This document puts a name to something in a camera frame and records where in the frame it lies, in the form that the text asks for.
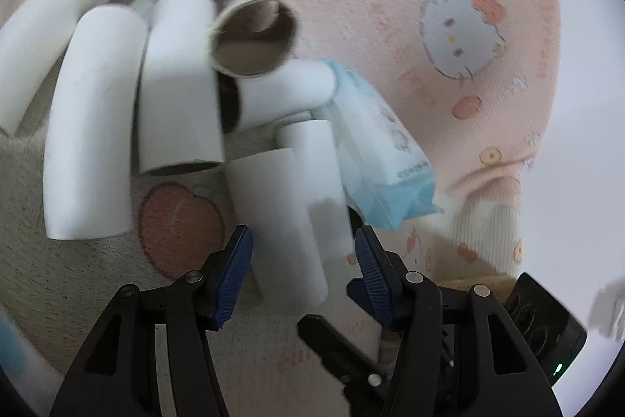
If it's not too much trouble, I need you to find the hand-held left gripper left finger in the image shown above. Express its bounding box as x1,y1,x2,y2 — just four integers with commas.
49,224,255,417

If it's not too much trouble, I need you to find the brown cardboard box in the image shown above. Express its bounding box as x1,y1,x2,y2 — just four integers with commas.
434,273,519,301

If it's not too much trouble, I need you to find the pile of white cardboard tubes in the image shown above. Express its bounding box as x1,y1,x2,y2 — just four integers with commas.
0,0,355,262

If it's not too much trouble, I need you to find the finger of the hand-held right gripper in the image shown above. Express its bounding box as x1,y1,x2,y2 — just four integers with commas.
297,314,394,417
346,277,379,317

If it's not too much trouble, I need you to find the white paper roll core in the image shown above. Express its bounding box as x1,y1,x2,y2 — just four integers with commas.
225,148,329,308

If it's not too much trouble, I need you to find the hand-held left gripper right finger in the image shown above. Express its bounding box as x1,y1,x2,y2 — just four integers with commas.
355,225,562,417

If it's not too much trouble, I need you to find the blue white tissue pack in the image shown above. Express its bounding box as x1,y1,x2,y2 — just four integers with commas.
322,59,443,232

